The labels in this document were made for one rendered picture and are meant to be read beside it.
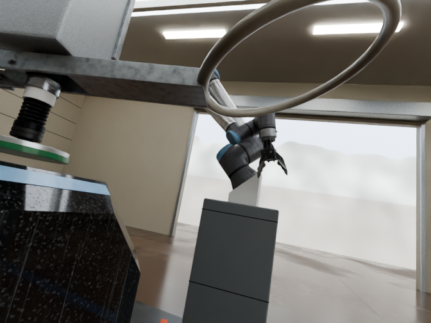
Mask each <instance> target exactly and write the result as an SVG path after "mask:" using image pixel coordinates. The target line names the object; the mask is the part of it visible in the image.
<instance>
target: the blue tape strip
mask: <svg viewBox="0 0 431 323"><path fill-rule="evenodd" d="M0 180H4V181H13V182H18V183H26V184H31V185H40V186H49V187H54V188H63V189H68V190H77V191H82V192H90V193H96V194H105V195H110V193H109V191H108V189H107V187H106V185H101V184H97V183H91V182H87V181H81V180H77V179H71V178H65V177H60V176H54V175H50V174H44V173H40V172H33V171H30V170H24V169H17V168H13V167H7V166H3V165H0Z"/></svg>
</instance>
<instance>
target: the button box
mask: <svg viewBox="0 0 431 323"><path fill-rule="evenodd" d="M135 1H136V0H128V3H127V5H126V9H125V13H124V17H123V21H122V23H121V27H120V30H119V34H118V37H117V41H116V43H115V47H114V51H113V54H112V60H119V57H120V55H121V51H122V48H123V44H124V39H125V37H126V32H127V30H128V26H129V23H130V19H131V15H132V12H133V8H134V5H135Z"/></svg>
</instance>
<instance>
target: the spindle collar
mask: <svg viewBox="0 0 431 323"><path fill-rule="evenodd" d="M26 74H27V78H26V80H25V83H24V87H25V88H26V86H32V87H37V88H41V89H43V90H46V91H48V92H50V93H52V94H53V95H55V96H56V99H58V98H59V96H60V92H61V90H62V89H63V88H65V85H66V82H67V79H68V76H66V75H59V74H48V73H41V72H28V71H26Z"/></svg>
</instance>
